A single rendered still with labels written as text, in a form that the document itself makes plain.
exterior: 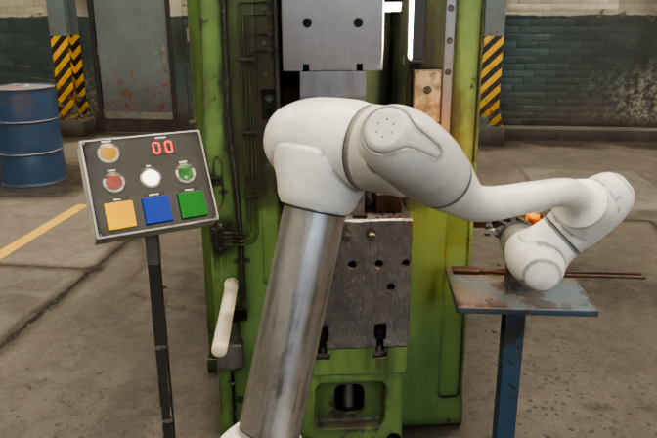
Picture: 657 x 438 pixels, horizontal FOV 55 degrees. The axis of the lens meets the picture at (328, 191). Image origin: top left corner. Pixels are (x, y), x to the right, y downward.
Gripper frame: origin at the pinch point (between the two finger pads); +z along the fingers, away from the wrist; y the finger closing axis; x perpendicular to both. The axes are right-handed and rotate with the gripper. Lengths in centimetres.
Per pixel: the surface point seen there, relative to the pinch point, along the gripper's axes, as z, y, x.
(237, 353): 39, -79, -64
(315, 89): 31, -50, 29
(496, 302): 11.9, 3.6, -30.1
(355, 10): 32, -38, 52
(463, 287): 21.7, -4.2, -29.9
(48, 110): 396, -318, -26
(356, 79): 32, -38, 32
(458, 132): 52, -4, 13
